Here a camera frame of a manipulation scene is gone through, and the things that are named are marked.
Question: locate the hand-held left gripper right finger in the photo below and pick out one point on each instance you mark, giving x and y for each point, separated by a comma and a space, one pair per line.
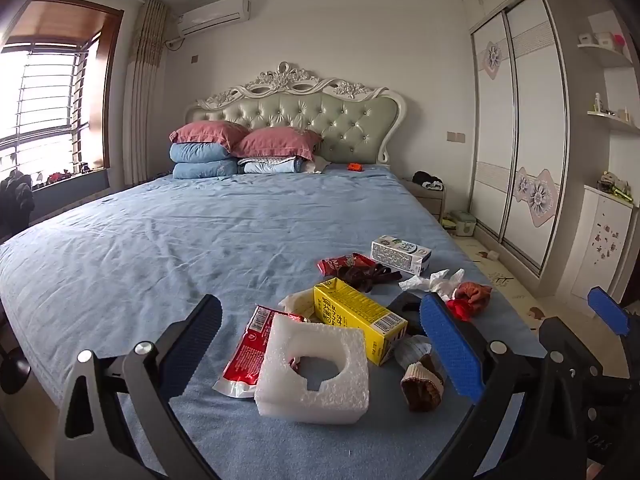
450, 345

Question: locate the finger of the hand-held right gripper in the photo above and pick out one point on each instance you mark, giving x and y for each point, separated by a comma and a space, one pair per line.
607, 310
570, 340

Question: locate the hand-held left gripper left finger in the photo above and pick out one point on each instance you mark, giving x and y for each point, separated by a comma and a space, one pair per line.
197, 340

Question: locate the black plastic piece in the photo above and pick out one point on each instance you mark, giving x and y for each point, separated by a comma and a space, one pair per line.
405, 305

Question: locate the white foam block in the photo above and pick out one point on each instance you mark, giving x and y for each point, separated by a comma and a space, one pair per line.
280, 350

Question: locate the white printed drink carton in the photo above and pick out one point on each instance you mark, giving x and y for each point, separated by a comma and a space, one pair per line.
400, 255

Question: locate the yellow drink carton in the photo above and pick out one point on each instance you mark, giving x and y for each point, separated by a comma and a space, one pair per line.
350, 310

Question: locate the white paper cake liner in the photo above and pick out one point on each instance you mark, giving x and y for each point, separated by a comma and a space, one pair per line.
412, 350

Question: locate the brown paper cake liner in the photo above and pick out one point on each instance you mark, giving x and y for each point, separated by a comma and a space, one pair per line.
420, 390

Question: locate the white crumpled tissue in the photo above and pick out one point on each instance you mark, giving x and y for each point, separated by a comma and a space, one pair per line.
435, 282

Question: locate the white stickered cabinet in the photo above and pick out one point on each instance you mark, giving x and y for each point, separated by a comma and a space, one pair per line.
600, 245

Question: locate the cream printed play mat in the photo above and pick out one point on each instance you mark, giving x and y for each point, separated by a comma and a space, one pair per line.
505, 285

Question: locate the small white box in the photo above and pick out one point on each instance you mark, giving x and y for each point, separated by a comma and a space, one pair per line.
491, 255

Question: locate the dark brown wrapper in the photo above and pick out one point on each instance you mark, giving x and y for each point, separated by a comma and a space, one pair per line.
370, 275

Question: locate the crumpled white paper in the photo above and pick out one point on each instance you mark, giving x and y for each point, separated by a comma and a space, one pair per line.
300, 302

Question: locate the bed with blue sheet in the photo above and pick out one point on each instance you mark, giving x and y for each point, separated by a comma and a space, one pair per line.
200, 220

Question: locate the green storage box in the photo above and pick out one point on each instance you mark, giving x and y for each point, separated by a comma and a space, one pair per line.
462, 224

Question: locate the green yellow toy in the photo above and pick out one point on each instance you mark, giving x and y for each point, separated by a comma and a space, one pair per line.
615, 187

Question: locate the small red snack wrapper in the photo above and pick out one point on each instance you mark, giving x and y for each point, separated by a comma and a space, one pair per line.
345, 262

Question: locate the grey nightstand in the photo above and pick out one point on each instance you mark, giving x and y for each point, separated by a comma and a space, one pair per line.
430, 202

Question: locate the white corner shelf unit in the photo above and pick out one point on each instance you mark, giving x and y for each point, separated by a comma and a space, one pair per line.
590, 150

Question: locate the black and white garment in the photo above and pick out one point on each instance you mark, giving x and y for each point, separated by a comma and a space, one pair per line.
427, 180

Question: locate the folded blue quilt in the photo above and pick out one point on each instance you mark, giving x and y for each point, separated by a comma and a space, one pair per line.
197, 152
202, 170

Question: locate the dark round object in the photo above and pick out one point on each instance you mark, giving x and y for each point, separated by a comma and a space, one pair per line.
12, 370

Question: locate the folded light blue blanket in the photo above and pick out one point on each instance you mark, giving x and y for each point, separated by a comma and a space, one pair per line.
270, 165

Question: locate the white floral sliding wardrobe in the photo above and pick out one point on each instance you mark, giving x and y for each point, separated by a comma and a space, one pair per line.
520, 125

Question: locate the pink pillow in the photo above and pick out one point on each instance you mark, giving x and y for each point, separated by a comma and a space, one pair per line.
275, 142
205, 131

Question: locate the dark clothing pile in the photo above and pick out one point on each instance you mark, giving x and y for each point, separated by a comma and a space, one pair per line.
17, 200

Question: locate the beige curtain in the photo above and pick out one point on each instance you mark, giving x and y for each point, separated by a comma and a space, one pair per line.
145, 100

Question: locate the tufted ornate headboard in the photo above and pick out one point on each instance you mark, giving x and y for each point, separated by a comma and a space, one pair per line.
300, 115

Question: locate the barred window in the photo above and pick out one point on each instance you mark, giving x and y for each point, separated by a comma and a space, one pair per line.
45, 90

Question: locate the white air conditioner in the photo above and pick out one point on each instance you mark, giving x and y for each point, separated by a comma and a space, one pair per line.
212, 15

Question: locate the wall switch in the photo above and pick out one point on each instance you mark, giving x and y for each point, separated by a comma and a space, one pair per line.
456, 136

